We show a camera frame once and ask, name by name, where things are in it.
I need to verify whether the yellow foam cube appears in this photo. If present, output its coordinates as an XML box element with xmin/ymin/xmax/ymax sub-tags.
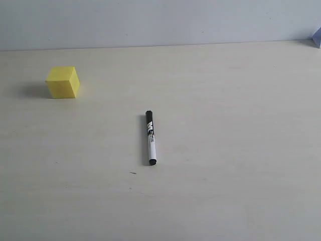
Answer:
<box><xmin>46</xmin><ymin>66</ymin><xmax>80</xmax><ymax>99</ymax></box>

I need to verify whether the blue paper object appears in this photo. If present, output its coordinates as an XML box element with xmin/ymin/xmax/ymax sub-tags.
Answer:
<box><xmin>311</xmin><ymin>28</ymin><xmax>321</xmax><ymax>49</ymax></box>

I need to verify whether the black and white marker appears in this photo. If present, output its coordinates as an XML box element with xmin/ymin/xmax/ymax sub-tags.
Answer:
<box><xmin>145</xmin><ymin>110</ymin><xmax>156</xmax><ymax>166</ymax></box>

